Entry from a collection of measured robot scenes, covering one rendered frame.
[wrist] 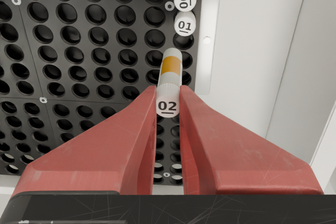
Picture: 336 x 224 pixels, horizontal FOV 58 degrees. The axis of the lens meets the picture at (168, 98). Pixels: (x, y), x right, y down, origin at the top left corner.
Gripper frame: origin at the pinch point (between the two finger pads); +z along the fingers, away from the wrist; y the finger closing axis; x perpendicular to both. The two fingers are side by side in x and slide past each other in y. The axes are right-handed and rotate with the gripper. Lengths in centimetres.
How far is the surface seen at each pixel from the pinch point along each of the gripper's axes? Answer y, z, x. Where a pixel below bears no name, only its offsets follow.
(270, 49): -8.7, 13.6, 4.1
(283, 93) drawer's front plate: -10.2, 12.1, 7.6
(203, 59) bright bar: -3.0, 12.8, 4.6
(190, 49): -1.4, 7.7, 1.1
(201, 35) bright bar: -2.7, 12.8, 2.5
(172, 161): -0.4, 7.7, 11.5
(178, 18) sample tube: -0.6, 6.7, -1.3
